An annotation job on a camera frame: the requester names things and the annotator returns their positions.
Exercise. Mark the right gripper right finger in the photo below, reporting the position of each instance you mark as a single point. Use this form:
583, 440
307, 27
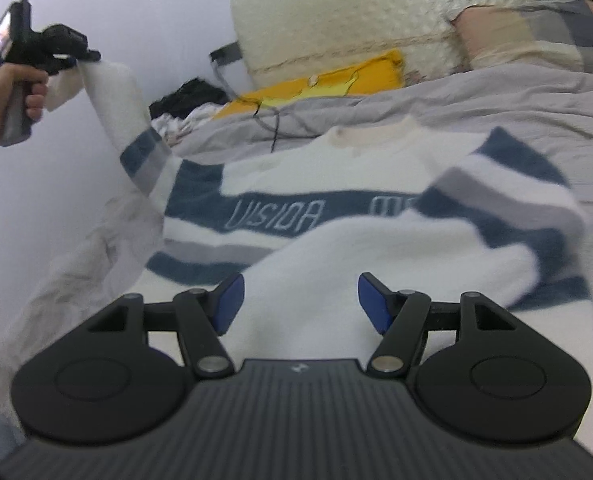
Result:
400, 319

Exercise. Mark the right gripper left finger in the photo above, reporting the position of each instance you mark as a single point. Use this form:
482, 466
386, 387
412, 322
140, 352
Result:
203, 316

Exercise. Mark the white blue striped sweater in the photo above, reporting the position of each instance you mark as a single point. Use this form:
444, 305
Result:
356, 239

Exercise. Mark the white clothes pile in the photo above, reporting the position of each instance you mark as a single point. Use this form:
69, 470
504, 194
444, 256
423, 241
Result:
173, 129

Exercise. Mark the black clothes pile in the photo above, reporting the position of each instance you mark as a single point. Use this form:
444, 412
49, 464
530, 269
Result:
191, 95

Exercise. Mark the person's left hand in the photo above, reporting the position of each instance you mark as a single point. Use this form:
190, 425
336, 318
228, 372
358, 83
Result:
11, 74

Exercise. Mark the yellow pillow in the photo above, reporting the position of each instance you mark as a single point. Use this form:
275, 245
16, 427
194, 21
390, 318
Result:
384, 72

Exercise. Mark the grey bed duvet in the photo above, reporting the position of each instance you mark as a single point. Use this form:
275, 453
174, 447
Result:
426, 105

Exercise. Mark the cream quilted headboard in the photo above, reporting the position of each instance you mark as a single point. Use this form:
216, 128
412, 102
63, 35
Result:
282, 40

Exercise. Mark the plaid beige grey pillow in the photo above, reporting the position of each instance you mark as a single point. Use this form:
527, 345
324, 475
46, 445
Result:
549, 33

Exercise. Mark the black wall socket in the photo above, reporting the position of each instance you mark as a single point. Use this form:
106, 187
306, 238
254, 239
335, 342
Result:
226, 55

